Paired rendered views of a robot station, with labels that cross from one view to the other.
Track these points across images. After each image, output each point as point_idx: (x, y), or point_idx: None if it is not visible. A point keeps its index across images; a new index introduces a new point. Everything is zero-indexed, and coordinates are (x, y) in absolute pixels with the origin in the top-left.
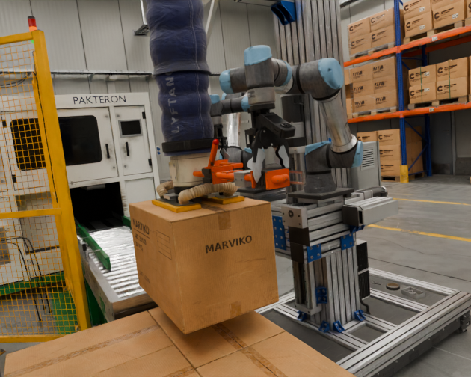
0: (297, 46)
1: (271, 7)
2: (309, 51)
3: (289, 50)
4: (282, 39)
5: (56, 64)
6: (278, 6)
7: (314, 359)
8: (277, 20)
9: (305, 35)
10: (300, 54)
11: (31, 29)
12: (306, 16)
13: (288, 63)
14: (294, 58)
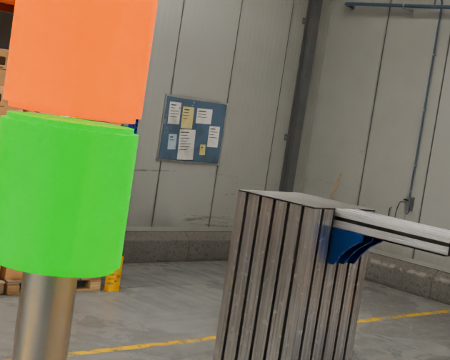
0: (338, 312)
1: (363, 237)
2: (355, 328)
3: (323, 316)
4: (315, 288)
5: None
6: (368, 238)
7: None
8: (316, 245)
9: (356, 297)
10: (341, 331)
11: (152, 35)
12: (365, 263)
13: (315, 343)
14: (327, 336)
